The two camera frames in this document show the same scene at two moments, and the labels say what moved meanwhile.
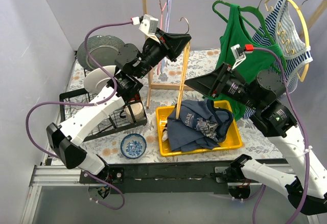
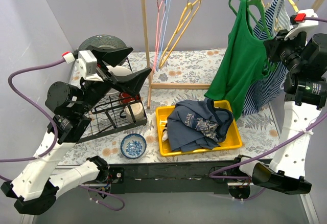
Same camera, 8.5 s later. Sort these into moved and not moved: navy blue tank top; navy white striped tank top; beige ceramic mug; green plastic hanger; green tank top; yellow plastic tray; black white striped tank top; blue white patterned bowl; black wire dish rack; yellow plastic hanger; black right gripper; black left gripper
Moved: green tank top; black left gripper; green plastic hanger; black right gripper; yellow plastic hanger
Not moved: yellow plastic tray; blue white patterned bowl; beige ceramic mug; black wire dish rack; black white striped tank top; navy white striped tank top; navy blue tank top
